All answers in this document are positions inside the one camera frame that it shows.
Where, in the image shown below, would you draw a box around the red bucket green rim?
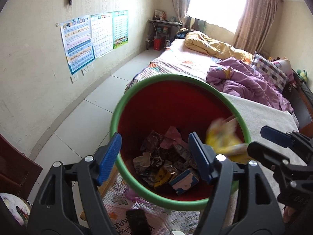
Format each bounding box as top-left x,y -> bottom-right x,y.
110,73 -> 252,211

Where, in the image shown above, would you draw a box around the teal number wall poster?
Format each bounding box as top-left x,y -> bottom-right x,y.
112,10 -> 129,50

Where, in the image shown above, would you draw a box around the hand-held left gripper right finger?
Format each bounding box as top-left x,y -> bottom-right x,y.
188,132 -> 286,235

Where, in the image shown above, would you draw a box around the yellow wrapper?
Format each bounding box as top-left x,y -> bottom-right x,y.
205,117 -> 250,163

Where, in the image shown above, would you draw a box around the red bin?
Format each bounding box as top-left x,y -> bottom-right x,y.
154,35 -> 167,51

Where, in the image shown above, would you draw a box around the pile of wrappers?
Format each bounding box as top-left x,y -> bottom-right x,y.
133,126 -> 201,196

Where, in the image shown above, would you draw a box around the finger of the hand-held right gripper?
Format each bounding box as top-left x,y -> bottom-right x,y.
260,126 -> 300,150
247,141 -> 294,177

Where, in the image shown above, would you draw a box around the yellow quilt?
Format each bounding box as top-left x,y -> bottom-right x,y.
184,31 -> 255,63

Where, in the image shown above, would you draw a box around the patterned bed sheet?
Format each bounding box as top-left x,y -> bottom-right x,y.
126,39 -> 223,93

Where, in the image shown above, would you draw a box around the checkered pillow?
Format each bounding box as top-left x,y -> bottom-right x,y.
251,52 -> 290,93

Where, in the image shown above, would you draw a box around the blue alphabet wall poster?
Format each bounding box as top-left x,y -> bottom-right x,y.
60,17 -> 95,75

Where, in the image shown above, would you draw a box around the wide pink curtain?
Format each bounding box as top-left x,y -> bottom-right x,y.
232,0 -> 279,54

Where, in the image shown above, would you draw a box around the blue white wrapper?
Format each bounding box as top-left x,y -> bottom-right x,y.
169,168 -> 200,196

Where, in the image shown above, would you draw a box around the pink pillow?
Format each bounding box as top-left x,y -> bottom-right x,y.
273,57 -> 292,76

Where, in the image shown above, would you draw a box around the small grey desk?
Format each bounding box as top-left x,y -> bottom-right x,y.
147,19 -> 183,51

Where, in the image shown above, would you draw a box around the dark clothes by window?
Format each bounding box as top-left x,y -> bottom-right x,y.
189,17 -> 207,32

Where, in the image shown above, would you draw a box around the narrow pink curtain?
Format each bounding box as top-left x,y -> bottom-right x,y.
170,0 -> 195,25

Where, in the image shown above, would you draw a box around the person's right hand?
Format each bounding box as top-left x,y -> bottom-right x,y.
282,204 -> 299,224

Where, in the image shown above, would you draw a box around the wooden stool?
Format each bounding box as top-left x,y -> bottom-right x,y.
98,166 -> 121,201

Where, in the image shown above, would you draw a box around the floral mat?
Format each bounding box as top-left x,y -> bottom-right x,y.
101,174 -> 203,235

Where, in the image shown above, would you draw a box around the purple quilt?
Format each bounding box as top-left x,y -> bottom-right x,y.
207,57 -> 294,113

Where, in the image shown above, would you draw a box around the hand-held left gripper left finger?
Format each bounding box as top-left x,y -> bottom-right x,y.
27,133 -> 123,235

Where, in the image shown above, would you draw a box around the dark wooden door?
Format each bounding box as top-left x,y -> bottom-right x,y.
0,133 -> 43,201

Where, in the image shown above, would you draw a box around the white chart wall poster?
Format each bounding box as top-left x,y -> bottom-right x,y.
90,12 -> 113,59

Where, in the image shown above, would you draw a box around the dark bed headboard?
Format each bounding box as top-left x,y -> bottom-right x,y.
284,73 -> 313,130

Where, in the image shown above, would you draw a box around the green stuffed toy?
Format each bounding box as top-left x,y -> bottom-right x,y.
297,69 -> 309,82

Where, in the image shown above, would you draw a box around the smartphone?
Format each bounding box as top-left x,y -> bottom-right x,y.
126,209 -> 152,235

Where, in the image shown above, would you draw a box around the printed cloth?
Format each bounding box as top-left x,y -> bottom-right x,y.
0,192 -> 32,227

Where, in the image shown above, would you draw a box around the dark blue cloth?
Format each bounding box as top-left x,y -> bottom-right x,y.
175,28 -> 196,40

